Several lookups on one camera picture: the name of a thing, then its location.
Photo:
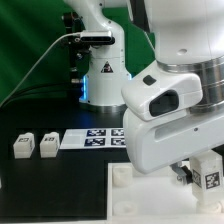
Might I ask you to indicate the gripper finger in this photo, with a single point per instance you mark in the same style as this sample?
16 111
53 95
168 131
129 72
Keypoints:
184 175

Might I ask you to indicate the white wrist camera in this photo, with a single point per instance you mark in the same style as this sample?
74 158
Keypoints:
154 92

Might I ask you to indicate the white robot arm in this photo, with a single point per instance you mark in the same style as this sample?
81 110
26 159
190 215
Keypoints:
189 38

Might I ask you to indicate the white square tabletop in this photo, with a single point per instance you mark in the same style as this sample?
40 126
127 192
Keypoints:
157 198

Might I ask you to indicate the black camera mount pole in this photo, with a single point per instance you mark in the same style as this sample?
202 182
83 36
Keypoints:
76 52

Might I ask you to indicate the white marker plate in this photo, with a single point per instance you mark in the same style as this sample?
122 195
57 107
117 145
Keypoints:
93 138

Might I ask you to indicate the mounted depth camera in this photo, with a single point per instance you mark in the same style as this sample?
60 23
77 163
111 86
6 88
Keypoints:
97 38

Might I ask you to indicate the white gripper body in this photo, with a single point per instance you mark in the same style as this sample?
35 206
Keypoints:
154 144

